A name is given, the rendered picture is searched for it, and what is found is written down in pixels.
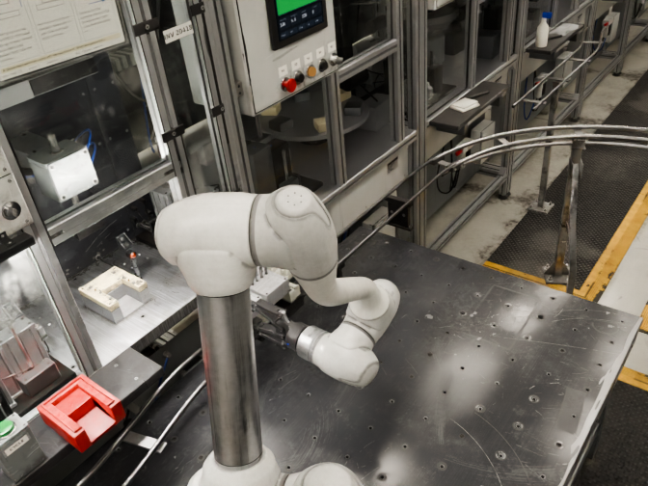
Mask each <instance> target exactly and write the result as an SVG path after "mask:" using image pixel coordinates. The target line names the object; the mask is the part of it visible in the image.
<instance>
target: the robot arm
mask: <svg viewBox="0 0 648 486"><path fill-rule="evenodd" d="M154 238H155V244H156V247H157V249H158V251H159V253H160V255H161V256H162V257H163V258H165V259H166V260H167V261H168V262H169V263H171V264H172V265H177V266H178V268H179V270H180V271H181V273H182V275H183V276H184V278H185V280H186V282H187V284H188V285H189V286H190V288H191V289H192V290H193V291H194V292H195V293H196V297H197V306H198V315H199V324H200V333H201V342H202V358H203V362H204V371H205V380H206V389H207V398H208V407H209V415H210V425H211V434H212V443H213V451H212V452H211V453H210V454H209V455H208V457H207V458H206V460H205V461H204V463H203V466H202V468H201V469H200V470H199V471H197V472H196V473H195V474H194V475H193V476H192V478H191V479H190V481H189V483H188V485H187V486H364V485H363V483H362V482H361V480H360V479H359V478H358V477H357V476H356V475H355V474H354V473H353V472H352V471H350V470H349V469H348V468H346V467H344V466H342V465H341V464H337V463H331V462H327V463H319V464H315V465H313V466H310V467H308V468H306V469H305V470H303V471H302V472H297V473H292V474H290V473H282V472H281V470H280V468H279V466H278V464H277V462H276V460H275V456H274V454H273V452H272V451H271V450H270V449H269V448H268V447H267V446H265V445H263V444H262V438H261V425H260V413H259V401H258V389H257V366H256V354H255V342H254V330H253V326H254V327H255V331H256V332H257V331H259V335H260V336H262V337H264V338H267V339H268V340H270V341H272V342H274V343H276V344H278V345H280V347H281V348H282V349H284V350H285V349H286V348H287V347H288V348H290V349H292V350H294V351H296V352H297V354H298V356H299V357H301V358H303V359H305V360H307V361H309V362H310V363H312V364H314V365H316V366H318V367H319V368H320V369H321V370H322V371H323V372H324V373H326V374H327V375H329V376H331V377H333V378H335V379H337V380H339V381H340V382H343V383H345V384H348V385H351V386H355V387H365V386H367V385H368V384H369V383H370V382H371V381H372V380H373V379H374V378H375V376H376V374H377V372H378V370H379V362H378V360H377V358H376V356H375V354H374V353H373V352H372V351H371V350H372V348H373V346H374V344H375V343H376V342H377V340H378V339H379V338H380V337H381V336H382V335H383V334H384V333H385V331H386V330H387V328H388V327H389V325H390V324H391V322H392V320H393V318H394V316H395V314H396V312H397V309H398V306H399V301H400V294H399V291H398V289H397V287H396V286H395V285H394V284H393V283H392V282H390V281H388V280H383V279H378V280H375V281H372V280H371V279H368V278H365V277H351V278H337V267H338V239H337V235H336V231H335V227H334V224H333V221H332V219H331V216H330V214H329V212H328V210H327V208H326V207H325V205H324V204H323V202H322V201H321V200H320V199H319V198H318V197H317V196H316V195H315V194H314V193H313V192H312V191H311V190H310V189H308V188H306V187H304V186H301V185H287V186H284V187H282V188H280V189H278V190H276V191H275V192H273V193H272V194H250V193H244V192H219V193H203V194H198V195H194V196H190V197H187V198H185V199H183V200H180V201H178V202H174V203H172V204H170V205H169V206H167V207H165V208H164V209H162V210H161V212H160V213H159V215H158V217H157V220H156V223H155V228H154ZM258 266H259V267H273V268H281V269H286V270H289V272H290V273H291V274H292V276H293V277H294V278H295V279H296V280H297V281H298V283H299V284H300V285H301V287H303V289H304V290H305V292H306V293H307V294H308V295H309V297H310V298H311V299H312V300H313V301H314V302H315V303H317V304H319V305H322V306H327V307H333V306H338V305H342V304H346V303H349V304H348V307H347V310H346V316H345V318H344V320H343V321H342V323H341V324H340V326H339V327H338V328H337V329H336V330H334V331H333V332H332V333H331V334H330V333H329V332H327V331H324V330H322V329H320V328H318V327H316V326H313V325H312V326H309V325H306V324H304V323H302V322H293V321H292V320H291V319H290V318H287V316H286V313H287V310H286V309H281V308H279V307H277V306H275V305H273V304H271V303H269V302H267V301H265V300H263V299H261V298H260V299H258V300H257V301H256V302H255V301H253V300H251V293H250V287H251V285H252V283H253V282H254V280H255V278H256V274H257V267H258ZM254 311H256V312H258V313H259V314H261V315H262V316H263V317H265V318H266V319H267V320H269V321H270V322H271V323H272V325H271V324H268V323H264V322H262V319H261V318H259V317H257V316H256V317H255V318H254V319H253V318H252V312H254ZM276 322H277V323H276ZM264 333H266V334H264Z"/></svg>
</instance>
